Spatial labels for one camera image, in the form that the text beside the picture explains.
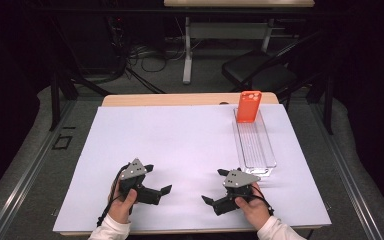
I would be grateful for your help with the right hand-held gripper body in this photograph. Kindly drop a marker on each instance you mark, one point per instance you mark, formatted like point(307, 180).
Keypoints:
point(238, 180)

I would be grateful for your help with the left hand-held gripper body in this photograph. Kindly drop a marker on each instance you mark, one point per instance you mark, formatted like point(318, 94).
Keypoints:
point(131, 173)

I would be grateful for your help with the clear plastic container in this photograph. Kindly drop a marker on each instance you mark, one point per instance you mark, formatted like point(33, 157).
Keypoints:
point(255, 146)

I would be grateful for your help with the orange phone case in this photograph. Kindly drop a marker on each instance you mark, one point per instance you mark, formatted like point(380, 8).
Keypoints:
point(248, 106)

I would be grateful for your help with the person's right hand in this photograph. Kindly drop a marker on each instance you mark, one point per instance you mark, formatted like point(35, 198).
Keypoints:
point(255, 210)

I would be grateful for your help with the person's left hand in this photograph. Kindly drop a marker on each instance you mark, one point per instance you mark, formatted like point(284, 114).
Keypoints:
point(120, 208)

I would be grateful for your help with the white paper sheet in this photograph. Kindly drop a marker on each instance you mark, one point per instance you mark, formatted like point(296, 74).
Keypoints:
point(180, 140)

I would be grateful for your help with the black chair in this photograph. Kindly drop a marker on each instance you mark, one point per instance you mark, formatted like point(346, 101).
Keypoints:
point(263, 73)

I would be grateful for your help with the black metal stand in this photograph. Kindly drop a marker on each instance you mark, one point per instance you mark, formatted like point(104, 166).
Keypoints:
point(56, 86)

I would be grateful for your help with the black floor socket frame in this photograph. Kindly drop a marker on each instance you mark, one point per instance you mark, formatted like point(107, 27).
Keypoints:
point(62, 142)

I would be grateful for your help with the metal floor rail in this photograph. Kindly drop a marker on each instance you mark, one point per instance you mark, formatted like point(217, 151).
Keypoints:
point(346, 173)
point(30, 173)

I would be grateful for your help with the white metal frame desk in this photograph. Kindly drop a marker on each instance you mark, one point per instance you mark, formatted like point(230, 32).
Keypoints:
point(226, 30)

